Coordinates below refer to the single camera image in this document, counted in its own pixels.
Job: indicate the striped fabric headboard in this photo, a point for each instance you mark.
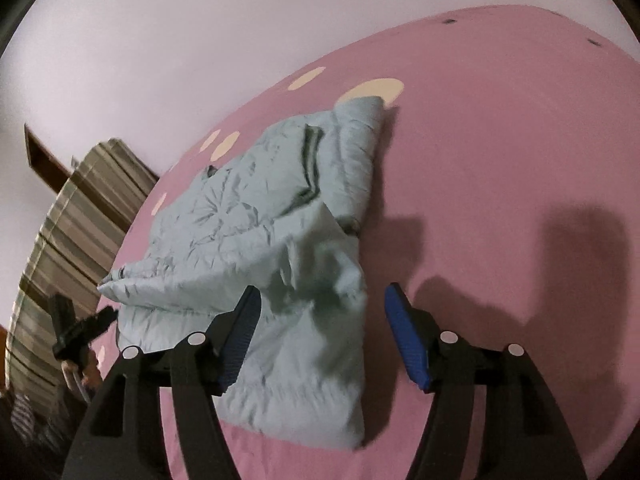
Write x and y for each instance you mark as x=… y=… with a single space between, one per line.
x=75 y=240

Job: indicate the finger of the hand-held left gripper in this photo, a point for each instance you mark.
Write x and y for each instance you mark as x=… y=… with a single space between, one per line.
x=97 y=324

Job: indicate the light blue quilted jacket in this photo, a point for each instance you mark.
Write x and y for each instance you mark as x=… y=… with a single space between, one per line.
x=225 y=210

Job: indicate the brown wooden door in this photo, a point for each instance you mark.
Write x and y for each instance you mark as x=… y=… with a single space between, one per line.
x=42 y=157

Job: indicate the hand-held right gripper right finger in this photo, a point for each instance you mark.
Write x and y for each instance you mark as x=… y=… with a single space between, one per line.
x=407 y=340

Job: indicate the person's left hand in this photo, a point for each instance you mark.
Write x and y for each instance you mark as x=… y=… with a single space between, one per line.
x=86 y=372

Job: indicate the pink dotted bed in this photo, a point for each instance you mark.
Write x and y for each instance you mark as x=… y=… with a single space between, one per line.
x=500 y=135

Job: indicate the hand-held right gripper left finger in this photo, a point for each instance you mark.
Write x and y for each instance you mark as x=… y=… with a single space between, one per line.
x=241 y=335

